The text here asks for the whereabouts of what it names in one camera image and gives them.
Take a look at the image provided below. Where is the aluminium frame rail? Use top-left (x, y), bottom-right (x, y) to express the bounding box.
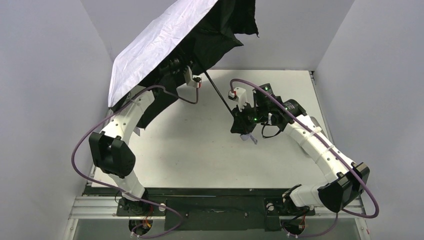
top-left (69, 196), bottom-right (365, 220)

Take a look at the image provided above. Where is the lavender folding umbrella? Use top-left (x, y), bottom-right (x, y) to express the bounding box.
top-left (108, 0), bottom-right (259, 117)

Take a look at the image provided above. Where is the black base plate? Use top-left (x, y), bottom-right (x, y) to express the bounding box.
top-left (116, 196), bottom-right (316, 234)

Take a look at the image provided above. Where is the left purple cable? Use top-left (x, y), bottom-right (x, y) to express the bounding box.
top-left (71, 85), bottom-right (200, 239)

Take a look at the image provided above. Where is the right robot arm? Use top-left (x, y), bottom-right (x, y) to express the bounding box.
top-left (227, 83), bottom-right (370, 215)

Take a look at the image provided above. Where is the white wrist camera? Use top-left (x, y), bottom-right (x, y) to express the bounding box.
top-left (227, 87), bottom-right (248, 112)
top-left (183, 65), bottom-right (203, 89)

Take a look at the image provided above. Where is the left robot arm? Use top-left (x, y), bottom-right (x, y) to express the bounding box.
top-left (88, 56), bottom-right (201, 202)

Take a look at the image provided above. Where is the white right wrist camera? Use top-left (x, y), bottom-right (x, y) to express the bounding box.
top-left (227, 87), bottom-right (248, 112)

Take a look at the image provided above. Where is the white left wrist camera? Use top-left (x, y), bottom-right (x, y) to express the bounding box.
top-left (183, 65), bottom-right (203, 89)

